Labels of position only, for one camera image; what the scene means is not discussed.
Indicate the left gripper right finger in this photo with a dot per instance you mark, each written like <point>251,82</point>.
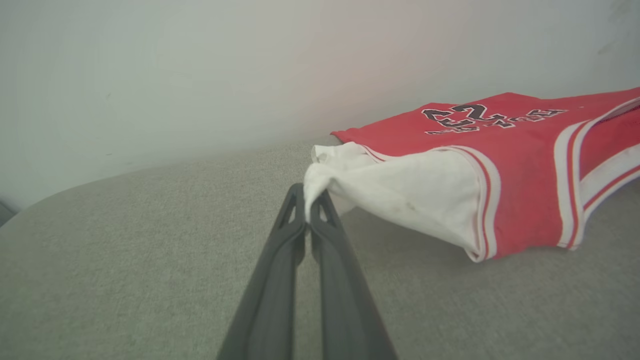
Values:
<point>345,310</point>

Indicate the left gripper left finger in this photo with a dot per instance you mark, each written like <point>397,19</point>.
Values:
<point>270,300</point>

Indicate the red white basketball jersey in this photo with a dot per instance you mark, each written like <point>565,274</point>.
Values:
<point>525,165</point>

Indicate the grey fabric sofa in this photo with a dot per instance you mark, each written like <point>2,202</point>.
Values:
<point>150,260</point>

